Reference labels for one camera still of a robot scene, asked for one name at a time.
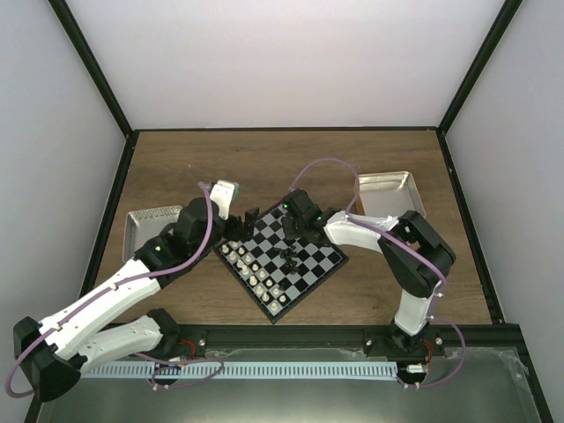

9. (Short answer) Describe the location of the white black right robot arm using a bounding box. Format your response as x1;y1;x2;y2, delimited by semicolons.
282;203;456;355

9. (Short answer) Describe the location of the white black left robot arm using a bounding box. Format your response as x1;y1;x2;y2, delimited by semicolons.
13;197;259;402

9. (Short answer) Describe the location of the pile of black chess pieces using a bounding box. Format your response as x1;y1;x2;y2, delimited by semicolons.
275;245;299;274

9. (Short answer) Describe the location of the black white chess board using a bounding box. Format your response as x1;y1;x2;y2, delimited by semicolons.
215;202;349;323

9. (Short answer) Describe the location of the gold metal tin box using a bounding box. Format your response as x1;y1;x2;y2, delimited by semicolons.
356;171;426;218

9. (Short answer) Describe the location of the silver pink tin lid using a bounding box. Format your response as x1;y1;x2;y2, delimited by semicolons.
122;205;182;262

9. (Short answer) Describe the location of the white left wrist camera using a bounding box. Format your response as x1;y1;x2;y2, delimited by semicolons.
211;180;239;220

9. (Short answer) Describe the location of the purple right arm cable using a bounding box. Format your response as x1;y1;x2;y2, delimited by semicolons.
291;157;466;390

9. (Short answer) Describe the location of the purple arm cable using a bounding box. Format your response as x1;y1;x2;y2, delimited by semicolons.
7;181;226;397
291;157;466;390

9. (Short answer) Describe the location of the black aluminium frame rail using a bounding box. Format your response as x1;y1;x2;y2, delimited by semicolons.
52;323;523;353

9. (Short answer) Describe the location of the light blue cable duct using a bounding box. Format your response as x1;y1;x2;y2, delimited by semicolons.
85;361;397;382

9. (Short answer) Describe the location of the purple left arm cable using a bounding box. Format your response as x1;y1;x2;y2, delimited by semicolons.
7;181;226;397

